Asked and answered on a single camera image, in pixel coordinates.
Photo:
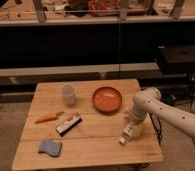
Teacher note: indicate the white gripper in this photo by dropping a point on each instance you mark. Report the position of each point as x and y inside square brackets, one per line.
[138, 127]

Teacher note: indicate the white plastic bottle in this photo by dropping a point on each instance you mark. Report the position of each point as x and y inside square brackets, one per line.
[127, 134]

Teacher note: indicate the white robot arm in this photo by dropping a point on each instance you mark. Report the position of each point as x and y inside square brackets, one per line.
[148, 101]

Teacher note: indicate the orange ceramic bowl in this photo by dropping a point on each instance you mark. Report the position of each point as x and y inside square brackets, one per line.
[107, 99]

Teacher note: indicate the wooden table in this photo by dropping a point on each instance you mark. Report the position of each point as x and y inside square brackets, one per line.
[92, 142]

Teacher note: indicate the black box on shelf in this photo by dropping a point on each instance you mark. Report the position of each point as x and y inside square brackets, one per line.
[176, 59]

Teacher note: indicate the clear plastic cup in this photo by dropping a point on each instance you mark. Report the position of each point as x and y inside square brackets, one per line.
[69, 94]

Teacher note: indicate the orange toy carrot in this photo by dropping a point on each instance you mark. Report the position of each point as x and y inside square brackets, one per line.
[48, 117]

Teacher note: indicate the blue sponge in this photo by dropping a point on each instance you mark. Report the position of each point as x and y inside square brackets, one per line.
[50, 147]

